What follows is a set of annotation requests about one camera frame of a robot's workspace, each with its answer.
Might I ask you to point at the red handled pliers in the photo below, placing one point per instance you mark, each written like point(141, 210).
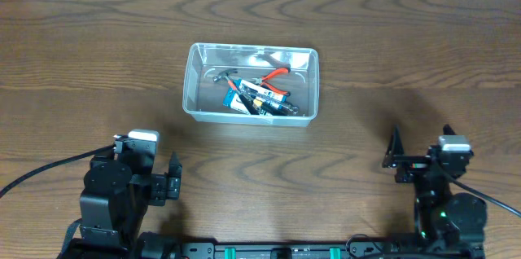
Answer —
point(263, 81)

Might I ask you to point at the black mounting rail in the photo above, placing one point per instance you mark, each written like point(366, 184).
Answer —
point(358, 246)

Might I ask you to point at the blue white screwdriver box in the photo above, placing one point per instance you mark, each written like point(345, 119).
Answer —
point(231, 99)

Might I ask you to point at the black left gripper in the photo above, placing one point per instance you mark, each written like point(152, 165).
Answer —
point(166, 186)

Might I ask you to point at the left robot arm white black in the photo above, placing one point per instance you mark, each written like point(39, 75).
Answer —
point(113, 204)

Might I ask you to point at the silver wrench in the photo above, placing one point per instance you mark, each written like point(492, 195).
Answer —
point(270, 100)

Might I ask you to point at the small hammer orange black handle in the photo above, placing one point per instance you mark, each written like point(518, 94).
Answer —
point(225, 75)

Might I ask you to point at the clear plastic container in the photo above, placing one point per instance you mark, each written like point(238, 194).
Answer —
point(203, 98)

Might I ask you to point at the black yellow precision screwdriver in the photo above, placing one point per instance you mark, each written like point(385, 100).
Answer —
point(259, 103)

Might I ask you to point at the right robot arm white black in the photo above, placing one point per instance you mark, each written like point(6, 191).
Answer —
point(445, 224)

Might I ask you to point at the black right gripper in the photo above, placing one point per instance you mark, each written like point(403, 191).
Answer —
point(395, 157)

